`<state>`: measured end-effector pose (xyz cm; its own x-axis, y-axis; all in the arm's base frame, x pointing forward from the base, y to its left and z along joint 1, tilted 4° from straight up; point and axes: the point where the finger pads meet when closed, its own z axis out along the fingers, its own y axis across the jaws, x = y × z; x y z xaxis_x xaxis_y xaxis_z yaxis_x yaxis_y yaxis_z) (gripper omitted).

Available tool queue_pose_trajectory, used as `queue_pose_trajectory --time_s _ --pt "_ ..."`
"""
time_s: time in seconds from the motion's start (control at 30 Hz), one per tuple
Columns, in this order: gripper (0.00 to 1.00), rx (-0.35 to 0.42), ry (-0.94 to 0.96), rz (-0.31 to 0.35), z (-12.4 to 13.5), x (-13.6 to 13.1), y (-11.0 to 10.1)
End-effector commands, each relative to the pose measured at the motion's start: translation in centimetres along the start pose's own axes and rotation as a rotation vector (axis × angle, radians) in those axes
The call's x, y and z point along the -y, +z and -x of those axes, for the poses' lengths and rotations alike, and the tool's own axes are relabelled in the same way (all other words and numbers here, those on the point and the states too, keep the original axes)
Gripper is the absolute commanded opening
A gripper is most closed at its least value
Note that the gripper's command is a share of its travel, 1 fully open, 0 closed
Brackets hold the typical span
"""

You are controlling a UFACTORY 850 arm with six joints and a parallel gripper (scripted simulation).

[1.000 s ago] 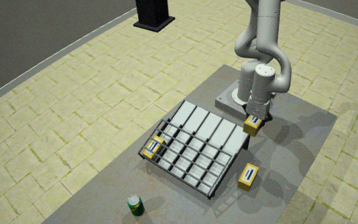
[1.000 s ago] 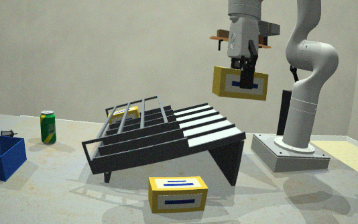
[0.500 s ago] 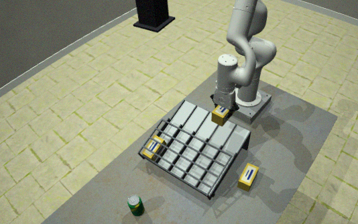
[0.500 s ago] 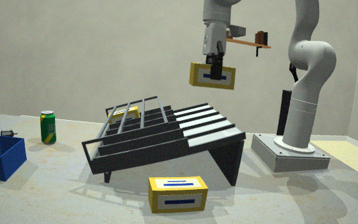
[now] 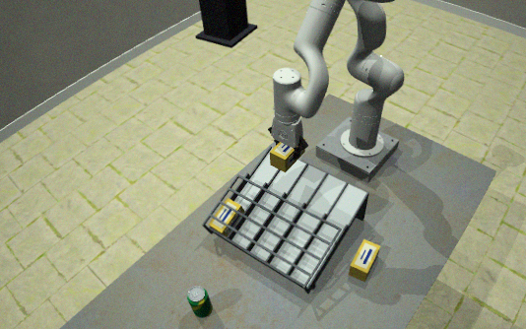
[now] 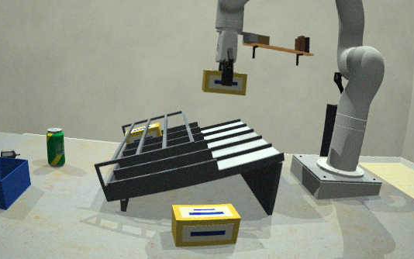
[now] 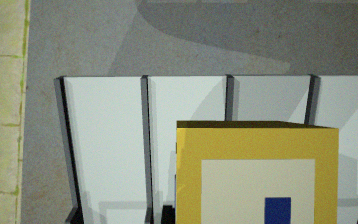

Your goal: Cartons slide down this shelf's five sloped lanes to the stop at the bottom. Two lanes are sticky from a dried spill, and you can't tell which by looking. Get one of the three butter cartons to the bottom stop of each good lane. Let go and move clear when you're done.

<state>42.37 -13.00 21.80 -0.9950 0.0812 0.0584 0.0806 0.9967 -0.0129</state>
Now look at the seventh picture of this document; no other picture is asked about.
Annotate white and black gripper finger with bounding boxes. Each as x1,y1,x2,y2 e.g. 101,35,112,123
161,205,175,224

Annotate yellow butter carton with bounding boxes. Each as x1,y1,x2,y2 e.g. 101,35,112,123
175,120,339,224

